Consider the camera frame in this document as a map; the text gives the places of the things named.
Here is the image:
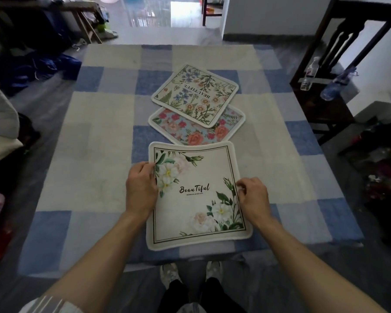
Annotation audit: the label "person's right hand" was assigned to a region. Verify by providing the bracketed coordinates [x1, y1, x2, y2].
[236, 177, 275, 229]

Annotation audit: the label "person's left hand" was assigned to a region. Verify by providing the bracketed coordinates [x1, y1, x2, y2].
[125, 161, 159, 223]

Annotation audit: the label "white floral cloth with border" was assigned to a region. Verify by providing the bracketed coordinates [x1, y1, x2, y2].
[146, 141, 253, 251]

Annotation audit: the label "person's right forearm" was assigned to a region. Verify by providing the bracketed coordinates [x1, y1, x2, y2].
[252, 216, 389, 313]

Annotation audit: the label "person's left forearm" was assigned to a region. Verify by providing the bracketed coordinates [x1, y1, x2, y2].
[42, 212, 151, 313]

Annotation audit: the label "blue grey checked tablecloth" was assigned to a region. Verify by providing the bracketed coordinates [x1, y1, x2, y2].
[17, 44, 366, 279]

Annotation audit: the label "pink rose pattern cloth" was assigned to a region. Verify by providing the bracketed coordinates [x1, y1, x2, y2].
[148, 104, 246, 146]

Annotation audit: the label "white right shoe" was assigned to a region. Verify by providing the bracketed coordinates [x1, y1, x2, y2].
[205, 261, 223, 285]

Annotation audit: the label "white shoe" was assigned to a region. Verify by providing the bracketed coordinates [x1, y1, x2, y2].
[205, 261, 223, 285]
[159, 263, 183, 291]

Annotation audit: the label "white left shoe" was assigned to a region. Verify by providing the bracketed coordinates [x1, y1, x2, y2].
[159, 263, 183, 291]

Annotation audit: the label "wildflower pattern cloth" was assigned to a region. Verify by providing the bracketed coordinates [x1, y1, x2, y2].
[151, 64, 240, 129]

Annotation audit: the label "black trousers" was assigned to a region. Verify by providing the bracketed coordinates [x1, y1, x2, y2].
[157, 277, 248, 313]

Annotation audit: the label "clear plastic bottle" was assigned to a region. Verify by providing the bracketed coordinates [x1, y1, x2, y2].
[300, 56, 321, 92]

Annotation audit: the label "pile of dark clutter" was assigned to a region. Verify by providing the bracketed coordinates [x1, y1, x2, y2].
[338, 111, 391, 246]

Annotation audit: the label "blue tinted plastic bottle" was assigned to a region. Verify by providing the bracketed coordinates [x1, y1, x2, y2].
[320, 66, 359, 102]

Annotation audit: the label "striped shirt sleeve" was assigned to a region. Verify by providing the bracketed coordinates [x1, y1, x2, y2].
[18, 295, 86, 313]

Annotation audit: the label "crumpled blue cloth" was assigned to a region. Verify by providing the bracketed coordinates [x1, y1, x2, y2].
[0, 51, 83, 95]

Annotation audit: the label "white cushion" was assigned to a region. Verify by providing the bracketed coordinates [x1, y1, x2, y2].
[0, 75, 24, 167]

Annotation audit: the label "wooden rack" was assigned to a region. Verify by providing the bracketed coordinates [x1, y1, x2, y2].
[0, 0, 104, 45]

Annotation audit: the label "dark wooden chair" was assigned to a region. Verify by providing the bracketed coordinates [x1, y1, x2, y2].
[201, 0, 227, 27]
[289, 0, 391, 146]

